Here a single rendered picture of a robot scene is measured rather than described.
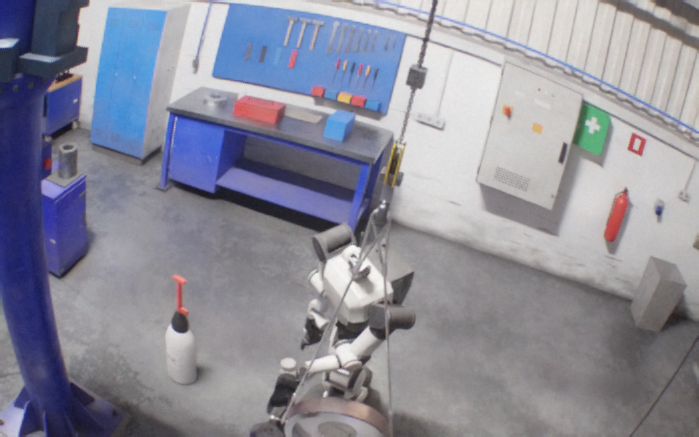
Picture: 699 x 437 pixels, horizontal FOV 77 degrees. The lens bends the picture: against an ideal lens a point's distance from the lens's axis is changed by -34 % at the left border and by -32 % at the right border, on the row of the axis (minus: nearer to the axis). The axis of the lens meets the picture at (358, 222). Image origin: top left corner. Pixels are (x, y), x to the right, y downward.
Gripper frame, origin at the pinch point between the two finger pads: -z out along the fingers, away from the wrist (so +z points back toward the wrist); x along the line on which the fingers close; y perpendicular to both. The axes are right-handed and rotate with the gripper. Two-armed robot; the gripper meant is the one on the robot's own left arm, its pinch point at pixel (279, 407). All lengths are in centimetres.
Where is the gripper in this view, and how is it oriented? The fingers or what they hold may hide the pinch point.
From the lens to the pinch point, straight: 243.3
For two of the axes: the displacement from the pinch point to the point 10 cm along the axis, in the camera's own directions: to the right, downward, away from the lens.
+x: 8.7, -3.4, -3.6
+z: 1.4, -5.2, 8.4
